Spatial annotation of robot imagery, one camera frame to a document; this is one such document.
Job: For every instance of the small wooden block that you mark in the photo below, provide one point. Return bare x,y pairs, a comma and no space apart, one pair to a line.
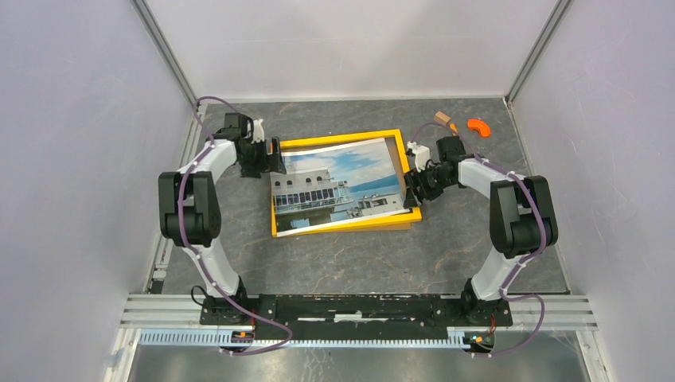
441,117

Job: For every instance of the photo with backing board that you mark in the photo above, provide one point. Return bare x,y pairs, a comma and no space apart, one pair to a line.
337,184

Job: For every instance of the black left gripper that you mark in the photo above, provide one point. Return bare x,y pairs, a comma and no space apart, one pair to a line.
274,162

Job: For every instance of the orange curved plastic piece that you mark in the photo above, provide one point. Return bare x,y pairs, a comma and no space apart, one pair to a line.
478,126

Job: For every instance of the yellow picture frame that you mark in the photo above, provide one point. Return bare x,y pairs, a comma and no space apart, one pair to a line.
337,139

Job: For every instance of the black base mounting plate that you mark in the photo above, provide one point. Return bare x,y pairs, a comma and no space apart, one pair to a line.
354,316

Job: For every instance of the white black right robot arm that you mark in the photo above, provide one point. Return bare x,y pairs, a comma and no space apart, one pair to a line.
522,220

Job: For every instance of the brown backing board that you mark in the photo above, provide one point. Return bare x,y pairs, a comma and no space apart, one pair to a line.
387,227

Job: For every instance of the blue slotted cable duct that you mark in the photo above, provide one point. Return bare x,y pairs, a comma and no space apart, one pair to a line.
226,338

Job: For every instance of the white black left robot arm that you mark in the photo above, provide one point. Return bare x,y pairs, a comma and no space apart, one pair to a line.
189,210

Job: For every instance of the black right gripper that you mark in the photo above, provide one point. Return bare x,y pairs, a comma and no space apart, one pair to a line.
414,179

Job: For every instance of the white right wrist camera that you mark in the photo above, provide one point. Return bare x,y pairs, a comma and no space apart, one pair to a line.
420,154

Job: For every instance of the aluminium rail frame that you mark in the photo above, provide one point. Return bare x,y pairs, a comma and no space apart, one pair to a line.
128,339

